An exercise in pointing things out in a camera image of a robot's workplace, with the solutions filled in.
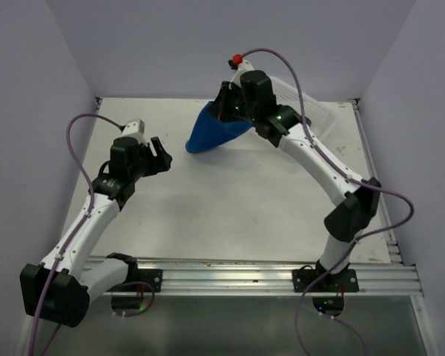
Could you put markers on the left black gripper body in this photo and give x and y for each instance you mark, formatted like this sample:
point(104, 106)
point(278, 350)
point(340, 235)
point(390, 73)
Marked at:
point(144, 159)

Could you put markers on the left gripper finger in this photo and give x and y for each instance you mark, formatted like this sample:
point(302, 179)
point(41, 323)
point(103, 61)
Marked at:
point(160, 163)
point(158, 147)

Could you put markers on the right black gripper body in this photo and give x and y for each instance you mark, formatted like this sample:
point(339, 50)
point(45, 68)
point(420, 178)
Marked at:
point(231, 107)

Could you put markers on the blue and black towel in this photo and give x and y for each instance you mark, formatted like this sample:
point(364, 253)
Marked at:
point(209, 133)

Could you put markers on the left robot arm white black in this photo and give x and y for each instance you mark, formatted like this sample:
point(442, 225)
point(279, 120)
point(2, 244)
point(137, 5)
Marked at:
point(59, 289)

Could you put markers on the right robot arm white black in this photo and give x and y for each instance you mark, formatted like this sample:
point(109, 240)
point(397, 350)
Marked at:
point(355, 199)

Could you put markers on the white plastic mesh basket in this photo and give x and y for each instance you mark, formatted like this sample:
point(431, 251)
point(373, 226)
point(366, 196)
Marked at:
point(323, 119)

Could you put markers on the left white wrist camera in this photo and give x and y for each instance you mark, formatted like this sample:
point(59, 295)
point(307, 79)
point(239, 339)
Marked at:
point(135, 129)

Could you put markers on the right wrist camera red cap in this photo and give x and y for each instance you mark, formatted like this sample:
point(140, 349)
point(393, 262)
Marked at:
point(239, 65)

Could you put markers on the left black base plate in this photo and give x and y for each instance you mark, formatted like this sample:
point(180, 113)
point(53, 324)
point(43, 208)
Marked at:
point(151, 276)

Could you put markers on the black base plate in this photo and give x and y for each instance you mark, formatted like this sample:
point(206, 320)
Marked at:
point(151, 276)
point(345, 281)

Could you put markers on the aluminium mounting rail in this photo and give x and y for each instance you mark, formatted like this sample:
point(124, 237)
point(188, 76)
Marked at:
point(274, 279)

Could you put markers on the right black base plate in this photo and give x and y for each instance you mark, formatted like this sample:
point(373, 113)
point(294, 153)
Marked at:
point(345, 281)

